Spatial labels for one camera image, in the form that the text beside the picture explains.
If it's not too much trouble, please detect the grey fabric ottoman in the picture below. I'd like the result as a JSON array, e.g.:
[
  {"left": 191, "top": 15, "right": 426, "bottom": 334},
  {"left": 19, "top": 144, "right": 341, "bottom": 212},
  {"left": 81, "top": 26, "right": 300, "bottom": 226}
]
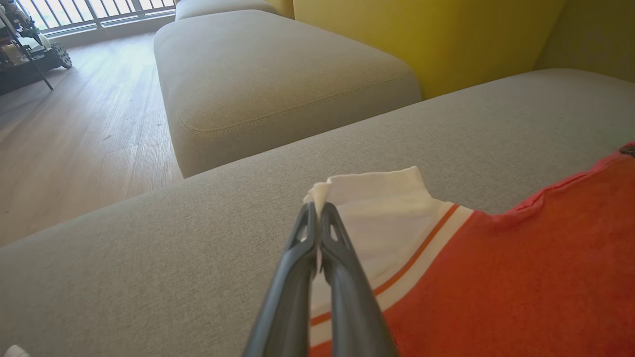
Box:
[{"left": 154, "top": 10, "right": 422, "bottom": 179}]

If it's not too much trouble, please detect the balcony railing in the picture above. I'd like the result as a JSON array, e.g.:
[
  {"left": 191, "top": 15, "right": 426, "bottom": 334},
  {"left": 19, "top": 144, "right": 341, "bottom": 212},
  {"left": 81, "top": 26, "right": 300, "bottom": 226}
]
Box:
[{"left": 17, "top": 0, "right": 177, "bottom": 33}]

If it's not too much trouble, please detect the yellow sofa backrest cushion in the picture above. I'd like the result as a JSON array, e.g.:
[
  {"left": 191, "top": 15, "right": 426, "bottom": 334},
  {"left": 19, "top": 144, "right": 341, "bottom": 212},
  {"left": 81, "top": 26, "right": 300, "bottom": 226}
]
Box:
[{"left": 293, "top": 0, "right": 566, "bottom": 100}]

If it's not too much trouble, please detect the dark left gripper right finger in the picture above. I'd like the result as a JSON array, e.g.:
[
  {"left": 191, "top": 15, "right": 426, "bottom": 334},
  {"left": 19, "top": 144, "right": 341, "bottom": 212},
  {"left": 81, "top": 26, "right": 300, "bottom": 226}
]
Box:
[{"left": 320, "top": 202, "right": 397, "bottom": 357}]

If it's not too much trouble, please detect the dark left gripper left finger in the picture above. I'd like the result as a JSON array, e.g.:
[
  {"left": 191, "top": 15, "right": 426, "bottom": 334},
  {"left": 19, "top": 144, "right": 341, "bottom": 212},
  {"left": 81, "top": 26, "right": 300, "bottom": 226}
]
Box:
[{"left": 243, "top": 202, "right": 318, "bottom": 357}]

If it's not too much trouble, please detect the red garment with white stripes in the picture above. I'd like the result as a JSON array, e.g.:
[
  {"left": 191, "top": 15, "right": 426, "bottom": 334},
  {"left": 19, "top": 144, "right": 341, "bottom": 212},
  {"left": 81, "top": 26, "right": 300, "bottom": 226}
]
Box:
[{"left": 304, "top": 141, "right": 635, "bottom": 357}]

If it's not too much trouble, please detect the wheeled robot in background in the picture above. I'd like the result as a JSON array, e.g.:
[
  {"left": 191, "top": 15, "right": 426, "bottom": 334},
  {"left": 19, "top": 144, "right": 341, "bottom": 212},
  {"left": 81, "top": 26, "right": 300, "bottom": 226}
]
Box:
[{"left": 0, "top": 0, "right": 73, "bottom": 95}]

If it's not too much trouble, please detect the olive yellow backrest cushion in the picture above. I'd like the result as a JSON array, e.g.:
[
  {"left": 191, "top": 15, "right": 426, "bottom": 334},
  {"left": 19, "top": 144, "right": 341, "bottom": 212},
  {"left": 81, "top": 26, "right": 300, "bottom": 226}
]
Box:
[{"left": 533, "top": 0, "right": 635, "bottom": 82}]

